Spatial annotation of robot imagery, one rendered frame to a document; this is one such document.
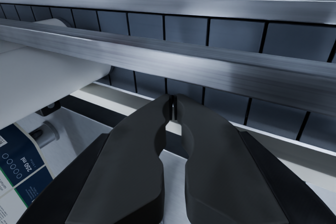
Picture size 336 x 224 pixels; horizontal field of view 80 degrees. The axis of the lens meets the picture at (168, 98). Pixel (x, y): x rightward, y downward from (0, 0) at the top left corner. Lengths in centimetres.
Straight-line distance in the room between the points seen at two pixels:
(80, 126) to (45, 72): 19
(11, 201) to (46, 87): 32
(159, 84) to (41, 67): 10
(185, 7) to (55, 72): 11
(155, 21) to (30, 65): 10
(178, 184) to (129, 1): 22
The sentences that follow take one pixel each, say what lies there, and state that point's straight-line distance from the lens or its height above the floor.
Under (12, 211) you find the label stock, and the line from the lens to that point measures 48.
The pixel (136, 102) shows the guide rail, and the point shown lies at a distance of 19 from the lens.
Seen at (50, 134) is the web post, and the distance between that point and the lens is 45.
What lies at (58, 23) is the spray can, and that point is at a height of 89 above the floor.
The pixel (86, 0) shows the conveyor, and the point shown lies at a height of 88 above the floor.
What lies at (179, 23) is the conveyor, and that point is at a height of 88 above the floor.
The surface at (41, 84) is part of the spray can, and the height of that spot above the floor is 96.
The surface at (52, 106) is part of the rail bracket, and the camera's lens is 34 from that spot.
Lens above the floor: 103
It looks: 47 degrees down
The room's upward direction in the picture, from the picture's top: 132 degrees counter-clockwise
